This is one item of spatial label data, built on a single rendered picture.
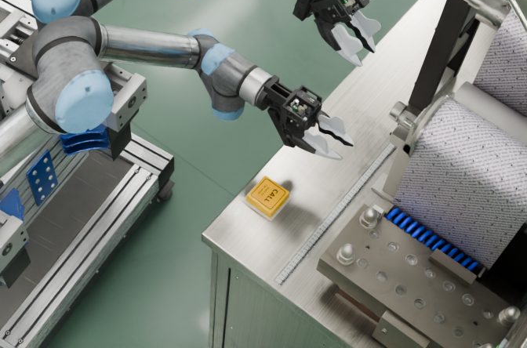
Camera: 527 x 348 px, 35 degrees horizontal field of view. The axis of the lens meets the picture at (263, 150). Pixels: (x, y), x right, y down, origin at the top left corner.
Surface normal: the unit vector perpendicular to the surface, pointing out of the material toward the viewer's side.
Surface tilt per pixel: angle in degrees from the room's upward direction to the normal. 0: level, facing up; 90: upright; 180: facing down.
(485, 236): 90
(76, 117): 86
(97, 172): 0
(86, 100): 86
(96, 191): 0
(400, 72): 0
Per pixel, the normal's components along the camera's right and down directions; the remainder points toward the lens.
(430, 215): -0.61, 0.65
